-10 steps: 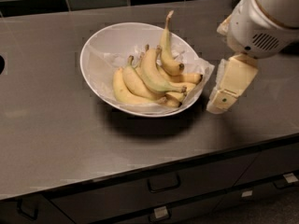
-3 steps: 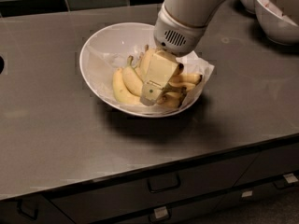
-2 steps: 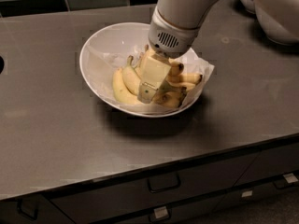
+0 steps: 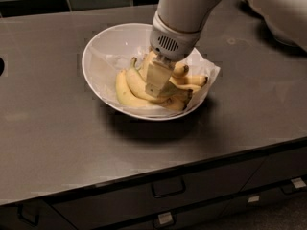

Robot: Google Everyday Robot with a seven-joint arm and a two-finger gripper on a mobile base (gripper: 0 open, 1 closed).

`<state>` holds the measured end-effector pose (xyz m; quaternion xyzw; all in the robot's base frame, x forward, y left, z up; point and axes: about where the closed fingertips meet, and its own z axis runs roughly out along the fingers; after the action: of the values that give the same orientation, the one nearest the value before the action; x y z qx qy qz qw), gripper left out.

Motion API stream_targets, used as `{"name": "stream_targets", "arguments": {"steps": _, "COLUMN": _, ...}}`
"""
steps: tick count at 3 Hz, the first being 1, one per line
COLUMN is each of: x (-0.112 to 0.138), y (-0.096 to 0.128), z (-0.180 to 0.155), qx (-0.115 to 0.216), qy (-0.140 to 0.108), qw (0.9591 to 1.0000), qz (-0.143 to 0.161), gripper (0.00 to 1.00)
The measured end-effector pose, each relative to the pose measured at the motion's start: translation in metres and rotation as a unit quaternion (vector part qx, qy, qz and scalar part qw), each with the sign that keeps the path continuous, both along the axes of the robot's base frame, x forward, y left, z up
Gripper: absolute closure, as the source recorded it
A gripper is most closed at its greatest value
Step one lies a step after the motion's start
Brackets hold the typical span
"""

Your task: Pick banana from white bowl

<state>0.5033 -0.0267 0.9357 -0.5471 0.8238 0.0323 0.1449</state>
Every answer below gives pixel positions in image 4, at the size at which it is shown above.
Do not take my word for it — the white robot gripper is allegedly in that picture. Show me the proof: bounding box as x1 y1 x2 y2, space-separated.
146 11 201 97

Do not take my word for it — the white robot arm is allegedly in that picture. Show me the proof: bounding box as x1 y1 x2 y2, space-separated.
146 0 307 97

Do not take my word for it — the upright yellow banana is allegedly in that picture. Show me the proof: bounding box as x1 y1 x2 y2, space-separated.
172 62 189 78

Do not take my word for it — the middle yellow banana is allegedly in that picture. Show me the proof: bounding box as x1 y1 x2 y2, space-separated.
126 57 167 104

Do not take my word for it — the right rear yellow banana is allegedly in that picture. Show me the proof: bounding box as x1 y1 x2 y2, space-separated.
170 75 208 87

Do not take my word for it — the lower hidden yellow banana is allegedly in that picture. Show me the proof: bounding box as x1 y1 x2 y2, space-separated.
161 89 196 111

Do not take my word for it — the large white oval bowl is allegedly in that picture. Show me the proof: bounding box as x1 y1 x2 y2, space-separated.
82 23 220 121

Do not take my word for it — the left outer yellow banana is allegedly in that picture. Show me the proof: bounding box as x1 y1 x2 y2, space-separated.
115 69 164 107

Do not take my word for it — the white label lower drawer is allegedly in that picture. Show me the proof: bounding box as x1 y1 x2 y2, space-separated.
158 212 174 225

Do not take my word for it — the white label drawer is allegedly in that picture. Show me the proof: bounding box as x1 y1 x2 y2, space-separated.
291 177 307 189
158 212 174 225

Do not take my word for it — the small white drawer label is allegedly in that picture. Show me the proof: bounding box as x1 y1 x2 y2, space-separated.
248 195 260 203

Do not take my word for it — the white label right drawer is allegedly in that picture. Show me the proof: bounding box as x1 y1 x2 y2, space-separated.
291 177 307 189

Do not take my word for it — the middle black drawer handle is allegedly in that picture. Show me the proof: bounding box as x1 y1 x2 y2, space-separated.
151 177 186 198

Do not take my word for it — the black drawer handle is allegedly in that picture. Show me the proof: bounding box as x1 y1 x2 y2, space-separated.
17 203 40 227
151 177 186 198
280 179 307 196
153 212 176 229

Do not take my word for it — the lower black drawer handle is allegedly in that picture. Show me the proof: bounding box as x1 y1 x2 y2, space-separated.
153 212 176 229

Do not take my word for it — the right black drawer handle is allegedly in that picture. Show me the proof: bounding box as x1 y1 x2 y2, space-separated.
280 179 307 196

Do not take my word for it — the left black drawer handle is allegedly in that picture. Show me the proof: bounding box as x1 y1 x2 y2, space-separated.
17 203 40 227

